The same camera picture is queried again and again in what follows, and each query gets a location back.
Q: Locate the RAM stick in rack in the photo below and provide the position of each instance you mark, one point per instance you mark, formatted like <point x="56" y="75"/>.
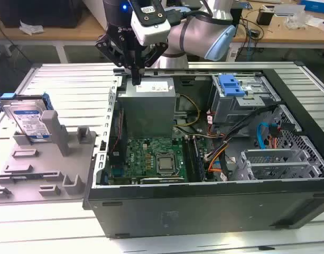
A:
<point x="24" y="177"/>

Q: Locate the black graphics card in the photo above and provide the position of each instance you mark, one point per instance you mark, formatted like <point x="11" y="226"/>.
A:
<point x="161" y="180"/>

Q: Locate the grey parts rack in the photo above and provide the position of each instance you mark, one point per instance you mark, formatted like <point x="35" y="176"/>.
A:
<point x="45" y="164"/>

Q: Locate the clear plastic bag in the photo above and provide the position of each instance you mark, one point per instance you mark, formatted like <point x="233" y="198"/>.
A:
<point x="296" y="21"/>

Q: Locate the large black box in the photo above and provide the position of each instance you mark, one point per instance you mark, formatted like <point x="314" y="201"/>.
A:
<point x="45" y="13"/>

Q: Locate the metal disk bay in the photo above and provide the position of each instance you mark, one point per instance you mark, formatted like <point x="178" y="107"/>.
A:
<point x="278" y="165"/>

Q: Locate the flat grey box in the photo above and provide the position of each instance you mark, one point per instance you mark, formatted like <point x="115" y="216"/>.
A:
<point x="288" y="10"/>

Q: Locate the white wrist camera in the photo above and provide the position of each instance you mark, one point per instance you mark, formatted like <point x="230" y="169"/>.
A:
<point x="151" y="31"/>

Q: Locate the metal optical drive cage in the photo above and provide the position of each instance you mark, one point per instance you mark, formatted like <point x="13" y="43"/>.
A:
<point x="225" y="111"/>

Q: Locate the hard disk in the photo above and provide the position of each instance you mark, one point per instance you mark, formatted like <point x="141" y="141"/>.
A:
<point x="29" y="119"/>

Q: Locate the white card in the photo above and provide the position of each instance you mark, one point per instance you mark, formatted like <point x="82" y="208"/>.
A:
<point x="320" y="23"/>

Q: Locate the wooden desk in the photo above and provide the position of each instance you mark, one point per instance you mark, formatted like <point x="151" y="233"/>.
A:
<point x="72" y="31"/>

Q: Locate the small black box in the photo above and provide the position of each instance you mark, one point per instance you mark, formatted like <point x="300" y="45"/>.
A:
<point x="264" y="17"/>

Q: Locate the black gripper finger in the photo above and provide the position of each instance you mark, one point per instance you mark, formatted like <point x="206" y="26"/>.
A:
<point x="155" y="54"/>
<point x="111" y="51"/>

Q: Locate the crumpled white paper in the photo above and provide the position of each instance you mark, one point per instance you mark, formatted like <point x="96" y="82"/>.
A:
<point x="31" y="28"/>

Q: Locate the installed RAM stick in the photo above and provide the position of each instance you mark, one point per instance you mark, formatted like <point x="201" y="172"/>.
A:
<point x="198" y="164"/>

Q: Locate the silver CPU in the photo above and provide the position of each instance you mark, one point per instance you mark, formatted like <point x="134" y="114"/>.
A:
<point x="166" y="163"/>

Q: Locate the black PC case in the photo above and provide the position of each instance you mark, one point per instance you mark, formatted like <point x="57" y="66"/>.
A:
<point x="204" y="211"/>

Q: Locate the grey power supply unit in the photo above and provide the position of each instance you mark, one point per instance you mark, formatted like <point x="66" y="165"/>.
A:
<point x="148" y="113"/>

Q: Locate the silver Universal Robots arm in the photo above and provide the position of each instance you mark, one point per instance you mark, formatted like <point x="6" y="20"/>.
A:
<point x="198" y="34"/>

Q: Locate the blue cardboard box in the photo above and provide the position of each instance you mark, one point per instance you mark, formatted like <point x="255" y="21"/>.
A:
<point x="317" y="5"/>

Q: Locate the green motherboard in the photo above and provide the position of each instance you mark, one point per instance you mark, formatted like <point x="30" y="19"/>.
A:
<point x="140" y="158"/>

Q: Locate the blue plastic drive latch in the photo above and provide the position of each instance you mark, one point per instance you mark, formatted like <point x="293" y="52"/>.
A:
<point x="230" y="86"/>

